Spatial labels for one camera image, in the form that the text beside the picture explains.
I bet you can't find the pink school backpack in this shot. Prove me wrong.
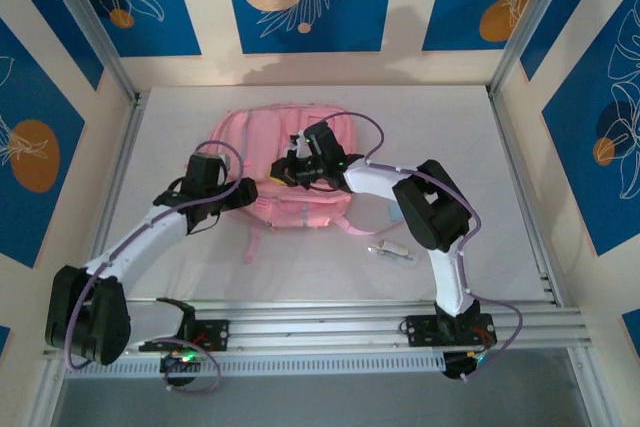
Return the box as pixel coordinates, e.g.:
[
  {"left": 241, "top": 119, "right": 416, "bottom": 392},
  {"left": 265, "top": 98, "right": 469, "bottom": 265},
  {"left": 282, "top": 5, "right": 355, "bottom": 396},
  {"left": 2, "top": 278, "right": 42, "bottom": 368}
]
[{"left": 204, "top": 102, "right": 389, "bottom": 264}]

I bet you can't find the black controller box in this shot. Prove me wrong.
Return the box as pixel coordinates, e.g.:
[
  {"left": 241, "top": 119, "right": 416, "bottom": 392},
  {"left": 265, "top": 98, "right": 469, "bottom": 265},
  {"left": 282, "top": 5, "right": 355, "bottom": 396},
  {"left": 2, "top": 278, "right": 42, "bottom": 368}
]
[
  {"left": 158, "top": 350, "right": 204, "bottom": 389},
  {"left": 442, "top": 349, "right": 494, "bottom": 382}
]

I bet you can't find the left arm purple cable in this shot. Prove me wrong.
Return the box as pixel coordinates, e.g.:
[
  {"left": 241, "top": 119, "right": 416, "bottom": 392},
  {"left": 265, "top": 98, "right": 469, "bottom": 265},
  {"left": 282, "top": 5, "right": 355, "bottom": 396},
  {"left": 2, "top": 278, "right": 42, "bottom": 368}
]
[{"left": 64, "top": 139, "right": 251, "bottom": 395}]

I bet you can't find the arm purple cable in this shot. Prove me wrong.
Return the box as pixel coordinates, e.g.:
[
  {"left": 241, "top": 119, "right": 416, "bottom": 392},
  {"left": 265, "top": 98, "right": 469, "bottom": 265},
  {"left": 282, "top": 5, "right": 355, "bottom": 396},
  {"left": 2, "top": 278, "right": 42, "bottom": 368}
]
[
  {"left": 319, "top": 110, "right": 525, "bottom": 379},
  {"left": 64, "top": 139, "right": 251, "bottom": 395}
]

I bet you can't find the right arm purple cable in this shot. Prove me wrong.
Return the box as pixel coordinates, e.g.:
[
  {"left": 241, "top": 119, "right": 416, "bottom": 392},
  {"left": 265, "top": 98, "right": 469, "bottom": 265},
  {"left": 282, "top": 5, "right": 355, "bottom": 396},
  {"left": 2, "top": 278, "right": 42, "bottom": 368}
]
[{"left": 319, "top": 110, "right": 525, "bottom": 379}]

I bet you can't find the aluminium side rail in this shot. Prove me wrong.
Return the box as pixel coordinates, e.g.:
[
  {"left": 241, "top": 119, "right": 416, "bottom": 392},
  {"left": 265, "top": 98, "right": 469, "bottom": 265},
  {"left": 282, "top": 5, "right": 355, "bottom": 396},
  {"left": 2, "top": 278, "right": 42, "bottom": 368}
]
[
  {"left": 487, "top": 86, "right": 565, "bottom": 308},
  {"left": 73, "top": 90, "right": 147, "bottom": 318}
]

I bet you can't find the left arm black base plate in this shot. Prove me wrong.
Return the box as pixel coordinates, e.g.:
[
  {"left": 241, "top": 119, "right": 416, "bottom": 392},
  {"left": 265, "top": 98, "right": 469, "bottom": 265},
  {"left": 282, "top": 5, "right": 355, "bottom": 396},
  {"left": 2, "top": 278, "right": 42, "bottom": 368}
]
[{"left": 137, "top": 318, "right": 232, "bottom": 354}]

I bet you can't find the aluminium crossbeam rail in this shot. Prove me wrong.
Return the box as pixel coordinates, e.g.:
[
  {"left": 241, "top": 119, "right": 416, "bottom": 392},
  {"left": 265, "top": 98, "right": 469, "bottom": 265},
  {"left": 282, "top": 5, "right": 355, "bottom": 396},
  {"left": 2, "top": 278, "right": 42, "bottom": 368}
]
[{"left": 42, "top": 302, "right": 594, "bottom": 361}]

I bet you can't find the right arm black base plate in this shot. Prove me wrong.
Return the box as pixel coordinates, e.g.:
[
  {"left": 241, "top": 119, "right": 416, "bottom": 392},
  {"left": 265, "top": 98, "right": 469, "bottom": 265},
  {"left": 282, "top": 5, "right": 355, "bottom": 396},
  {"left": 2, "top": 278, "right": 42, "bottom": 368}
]
[{"left": 398, "top": 313, "right": 499, "bottom": 349}]

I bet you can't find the grey slotted cable duct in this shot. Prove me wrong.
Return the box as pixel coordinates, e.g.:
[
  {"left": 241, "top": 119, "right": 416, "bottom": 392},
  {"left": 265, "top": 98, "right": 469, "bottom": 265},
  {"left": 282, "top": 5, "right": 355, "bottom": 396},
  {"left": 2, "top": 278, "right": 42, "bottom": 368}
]
[{"left": 63, "top": 350, "right": 447, "bottom": 381}]

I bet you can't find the aluminium frame post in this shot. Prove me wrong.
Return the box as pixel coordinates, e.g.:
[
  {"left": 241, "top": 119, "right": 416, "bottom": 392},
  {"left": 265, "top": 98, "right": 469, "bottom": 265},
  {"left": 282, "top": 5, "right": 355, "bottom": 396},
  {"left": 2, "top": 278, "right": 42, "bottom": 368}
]
[
  {"left": 37, "top": 0, "right": 146, "bottom": 106},
  {"left": 488, "top": 0, "right": 572, "bottom": 98}
]

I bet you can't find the aluminium frame leg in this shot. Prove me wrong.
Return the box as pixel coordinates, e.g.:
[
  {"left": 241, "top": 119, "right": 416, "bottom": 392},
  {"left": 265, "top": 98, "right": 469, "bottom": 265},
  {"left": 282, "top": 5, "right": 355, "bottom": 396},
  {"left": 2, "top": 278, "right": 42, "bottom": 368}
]
[
  {"left": 569, "top": 346, "right": 610, "bottom": 427},
  {"left": 29, "top": 359, "right": 69, "bottom": 427}
]

